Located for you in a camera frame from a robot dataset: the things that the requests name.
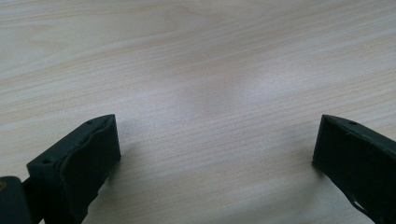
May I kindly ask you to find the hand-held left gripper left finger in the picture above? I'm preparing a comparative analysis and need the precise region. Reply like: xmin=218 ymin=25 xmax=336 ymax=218
xmin=26 ymin=114 xmax=121 ymax=224

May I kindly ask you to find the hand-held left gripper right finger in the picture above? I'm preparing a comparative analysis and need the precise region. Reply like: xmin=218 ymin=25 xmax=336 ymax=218
xmin=312 ymin=114 xmax=396 ymax=224

